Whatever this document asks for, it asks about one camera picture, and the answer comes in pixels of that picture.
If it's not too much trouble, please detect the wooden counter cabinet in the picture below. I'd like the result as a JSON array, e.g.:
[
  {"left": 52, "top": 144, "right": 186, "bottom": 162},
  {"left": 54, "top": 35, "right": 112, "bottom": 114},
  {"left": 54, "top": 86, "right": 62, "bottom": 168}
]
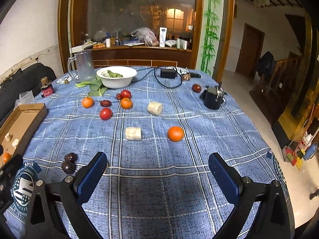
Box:
[{"left": 69, "top": 43, "right": 194, "bottom": 69}]

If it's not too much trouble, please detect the black mug with spoon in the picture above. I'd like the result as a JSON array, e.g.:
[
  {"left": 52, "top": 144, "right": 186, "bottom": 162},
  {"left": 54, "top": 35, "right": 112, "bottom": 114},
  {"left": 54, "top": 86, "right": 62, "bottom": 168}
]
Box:
[{"left": 200, "top": 82, "right": 227, "bottom": 110}]

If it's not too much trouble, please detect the brown cardboard box tray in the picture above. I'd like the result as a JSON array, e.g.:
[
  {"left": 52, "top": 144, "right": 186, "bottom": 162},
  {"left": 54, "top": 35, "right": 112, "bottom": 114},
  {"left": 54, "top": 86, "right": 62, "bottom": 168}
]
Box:
[{"left": 1, "top": 103, "right": 48, "bottom": 167}]

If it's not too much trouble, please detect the red tomato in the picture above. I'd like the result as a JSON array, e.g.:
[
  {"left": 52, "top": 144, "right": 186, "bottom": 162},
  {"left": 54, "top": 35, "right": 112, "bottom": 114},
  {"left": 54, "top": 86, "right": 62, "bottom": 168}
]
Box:
[
  {"left": 99, "top": 108, "right": 112, "bottom": 120},
  {"left": 121, "top": 90, "right": 132, "bottom": 99}
]

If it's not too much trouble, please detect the dark plum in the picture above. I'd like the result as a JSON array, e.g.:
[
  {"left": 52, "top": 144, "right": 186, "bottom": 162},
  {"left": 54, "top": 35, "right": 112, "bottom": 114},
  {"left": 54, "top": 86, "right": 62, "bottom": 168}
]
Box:
[{"left": 62, "top": 161, "right": 76, "bottom": 175}]

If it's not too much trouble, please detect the black power adapter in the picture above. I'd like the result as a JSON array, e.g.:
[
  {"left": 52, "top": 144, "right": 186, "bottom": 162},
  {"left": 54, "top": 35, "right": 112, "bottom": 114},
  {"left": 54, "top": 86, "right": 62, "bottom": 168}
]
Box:
[{"left": 160, "top": 69, "right": 177, "bottom": 79}]

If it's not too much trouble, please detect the black cable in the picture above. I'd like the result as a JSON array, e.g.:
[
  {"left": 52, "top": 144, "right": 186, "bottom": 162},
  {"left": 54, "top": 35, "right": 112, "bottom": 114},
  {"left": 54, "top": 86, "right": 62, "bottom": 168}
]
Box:
[{"left": 132, "top": 66, "right": 184, "bottom": 89}]

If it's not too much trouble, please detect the white tall box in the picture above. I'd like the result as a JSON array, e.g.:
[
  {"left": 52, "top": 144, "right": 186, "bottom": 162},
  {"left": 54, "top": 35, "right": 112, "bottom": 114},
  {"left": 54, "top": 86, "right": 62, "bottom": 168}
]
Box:
[{"left": 159, "top": 27, "right": 167, "bottom": 48}]

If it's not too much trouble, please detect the red jujube far right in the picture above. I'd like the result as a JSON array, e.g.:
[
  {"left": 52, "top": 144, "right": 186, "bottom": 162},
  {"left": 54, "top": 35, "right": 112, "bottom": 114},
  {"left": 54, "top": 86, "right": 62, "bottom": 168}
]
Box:
[{"left": 192, "top": 84, "right": 202, "bottom": 93}]

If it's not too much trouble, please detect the red tomato back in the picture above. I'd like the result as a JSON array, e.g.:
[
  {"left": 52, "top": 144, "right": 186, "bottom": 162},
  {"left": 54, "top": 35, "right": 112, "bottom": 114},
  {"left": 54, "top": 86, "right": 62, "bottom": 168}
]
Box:
[{"left": 121, "top": 90, "right": 132, "bottom": 99}]

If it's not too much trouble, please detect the green leafy vegetable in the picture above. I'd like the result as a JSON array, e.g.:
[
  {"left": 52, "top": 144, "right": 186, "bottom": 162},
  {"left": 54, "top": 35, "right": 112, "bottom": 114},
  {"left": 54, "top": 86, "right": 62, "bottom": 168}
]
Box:
[{"left": 75, "top": 76, "right": 108, "bottom": 97}]

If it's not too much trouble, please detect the clear plastic bag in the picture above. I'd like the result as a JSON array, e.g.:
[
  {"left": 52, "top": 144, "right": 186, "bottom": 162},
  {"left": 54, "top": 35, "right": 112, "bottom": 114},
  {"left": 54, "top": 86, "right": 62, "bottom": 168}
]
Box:
[{"left": 15, "top": 91, "right": 34, "bottom": 108}]

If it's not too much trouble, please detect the red tomato front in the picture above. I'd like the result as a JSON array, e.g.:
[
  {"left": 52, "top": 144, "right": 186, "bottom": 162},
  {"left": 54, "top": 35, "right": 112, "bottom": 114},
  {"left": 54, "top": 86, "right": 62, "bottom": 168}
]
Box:
[{"left": 99, "top": 108, "right": 112, "bottom": 120}]

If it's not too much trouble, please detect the dark red jujube upper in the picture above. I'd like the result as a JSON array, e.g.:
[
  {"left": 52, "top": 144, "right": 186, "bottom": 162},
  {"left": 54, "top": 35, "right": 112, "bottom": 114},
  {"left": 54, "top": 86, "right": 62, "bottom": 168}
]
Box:
[{"left": 64, "top": 153, "right": 78, "bottom": 163}]

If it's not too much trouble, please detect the red jujube centre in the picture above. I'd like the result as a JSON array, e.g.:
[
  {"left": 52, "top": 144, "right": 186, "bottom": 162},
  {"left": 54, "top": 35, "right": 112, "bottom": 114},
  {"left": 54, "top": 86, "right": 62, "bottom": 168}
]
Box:
[{"left": 100, "top": 100, "right": 112, "bottom": 107}]

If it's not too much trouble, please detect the white bowl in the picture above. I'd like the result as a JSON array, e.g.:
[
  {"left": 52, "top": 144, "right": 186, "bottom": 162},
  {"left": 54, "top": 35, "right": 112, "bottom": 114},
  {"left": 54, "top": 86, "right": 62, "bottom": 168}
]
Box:
[{"left": 96, "top": 66, "right": 137, "bottom": 89}]

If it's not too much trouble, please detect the plastic bag on counter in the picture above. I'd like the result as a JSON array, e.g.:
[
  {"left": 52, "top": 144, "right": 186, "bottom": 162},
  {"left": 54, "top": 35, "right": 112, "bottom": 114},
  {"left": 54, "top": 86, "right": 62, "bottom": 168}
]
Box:
[{"left": 131, "top": 27, "right": 159, "bottom": 46}]

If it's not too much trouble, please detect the black leather sofa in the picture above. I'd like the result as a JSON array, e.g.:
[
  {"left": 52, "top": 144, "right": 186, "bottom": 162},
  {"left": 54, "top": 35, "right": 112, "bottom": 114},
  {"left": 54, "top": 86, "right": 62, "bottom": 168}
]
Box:
[{"left": 0, "top": 63, "right": 56, "bottom": 126}]

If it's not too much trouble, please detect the blue plaid tablecloth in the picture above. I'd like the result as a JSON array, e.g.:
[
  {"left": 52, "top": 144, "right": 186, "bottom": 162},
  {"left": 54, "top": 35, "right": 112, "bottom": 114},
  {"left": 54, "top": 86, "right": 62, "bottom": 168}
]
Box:
[{"left": 23, "top": 68, "right": 286, "bottom": 238}]

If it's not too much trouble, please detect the orange tangerine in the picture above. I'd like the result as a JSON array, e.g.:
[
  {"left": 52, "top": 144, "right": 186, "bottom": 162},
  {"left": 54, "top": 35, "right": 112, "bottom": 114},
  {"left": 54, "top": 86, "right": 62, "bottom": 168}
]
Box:
[
  {"left": 82, "top": 97, "right": 95, "bottom": 109},
  {"left": 121, "top": 98, "right": 133, "bottom": 109},
  {"left": 168, "top": 126, "right": 184, "bottom": 142}
]

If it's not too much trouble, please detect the clear glass pitcher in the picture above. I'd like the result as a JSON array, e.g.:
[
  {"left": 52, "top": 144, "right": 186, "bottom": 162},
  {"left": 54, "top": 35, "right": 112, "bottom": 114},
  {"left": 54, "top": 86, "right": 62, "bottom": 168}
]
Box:
[{"left": 67, "top": 50, "right": 96, "bottom": 83}]

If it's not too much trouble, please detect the dark red jar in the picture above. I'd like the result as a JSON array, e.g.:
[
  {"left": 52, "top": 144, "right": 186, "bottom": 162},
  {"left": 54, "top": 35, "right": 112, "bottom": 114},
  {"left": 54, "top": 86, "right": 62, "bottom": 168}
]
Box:
[{"left": 40, "top": 77, "right": 55, "bottom": 97}]

